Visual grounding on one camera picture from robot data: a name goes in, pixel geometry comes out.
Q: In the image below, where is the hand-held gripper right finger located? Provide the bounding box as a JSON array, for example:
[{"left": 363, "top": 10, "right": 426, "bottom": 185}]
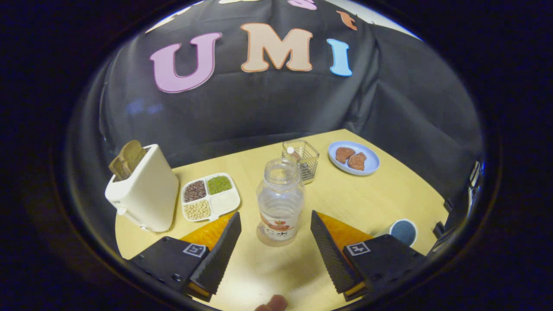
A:
[{"left": 311, "top": 210, "right": 428, "bottom": 302}]

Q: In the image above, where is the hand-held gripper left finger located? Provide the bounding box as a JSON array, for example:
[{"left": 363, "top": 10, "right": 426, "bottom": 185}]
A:
[{"left": 128, "top": 211, "right": 242, "bottom": 303}]

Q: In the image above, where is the clear plastic juice bottle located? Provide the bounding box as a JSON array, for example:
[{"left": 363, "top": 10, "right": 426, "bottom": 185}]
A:
[{"left": 256, "top": 158, "right": 305, "bottom": 247}]

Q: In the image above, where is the round blue coaster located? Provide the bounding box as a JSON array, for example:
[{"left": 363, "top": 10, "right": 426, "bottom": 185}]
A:
[{"left": 389, "top": 219, "right": 418, "bottom": 248}]

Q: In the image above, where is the clear glass cup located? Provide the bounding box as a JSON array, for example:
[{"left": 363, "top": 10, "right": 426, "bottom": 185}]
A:
[{"left": 282, "top": 139, "right": 320, "bottom": 185}]

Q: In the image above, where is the pile of pale beans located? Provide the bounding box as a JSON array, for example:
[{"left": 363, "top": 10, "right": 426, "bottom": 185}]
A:
[{"left": 184, "top": 200, "right": 212, "bottom": 220}]

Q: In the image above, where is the white divided tray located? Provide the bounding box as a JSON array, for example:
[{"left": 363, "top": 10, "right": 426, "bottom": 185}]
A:
[{"left": 181, "top": 173, "right": 241, "bottom": 222}]

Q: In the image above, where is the light wooden table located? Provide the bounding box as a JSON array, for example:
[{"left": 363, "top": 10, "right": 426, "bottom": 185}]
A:
[{"left": 115, "top": 129, "right": 450, "bottom": 311}]

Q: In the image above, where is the pile of dark brown beans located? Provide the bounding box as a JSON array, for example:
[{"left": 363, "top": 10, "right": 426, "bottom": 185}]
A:
[{"left": 184, "top": 180, "right": 207, "bottom": 203}]

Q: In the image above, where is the pile of green beans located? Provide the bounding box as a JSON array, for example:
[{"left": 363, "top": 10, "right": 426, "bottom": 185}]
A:
[{"left": 207, "top": 175, "right": 232, "bottom": 195}]

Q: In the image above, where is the white toaster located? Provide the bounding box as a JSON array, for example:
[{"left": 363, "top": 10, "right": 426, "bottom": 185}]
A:
[{"left": 105, "top": 144, "right": 180, "bottom": 233}]

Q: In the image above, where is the light blue plate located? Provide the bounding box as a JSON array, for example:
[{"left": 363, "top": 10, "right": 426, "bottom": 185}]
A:
[{"left": 327, "top": 141, "right": 381, "bottom": 176}]

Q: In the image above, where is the brown bread slice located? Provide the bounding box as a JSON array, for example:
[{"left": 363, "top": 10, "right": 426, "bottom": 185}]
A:
[{"left": 108, "top": 140, "right": 148, "bottom": 182}]

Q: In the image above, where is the dark equipment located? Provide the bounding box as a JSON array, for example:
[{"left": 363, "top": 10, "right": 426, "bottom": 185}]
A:
[{"left": 432, "top": 160, "right": 484, "bottom": 255}]

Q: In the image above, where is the black backdrop cloth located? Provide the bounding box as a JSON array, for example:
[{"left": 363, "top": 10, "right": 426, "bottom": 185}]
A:
[{"left": 69, "top": 0, "right": 484, "bottom": 203}]

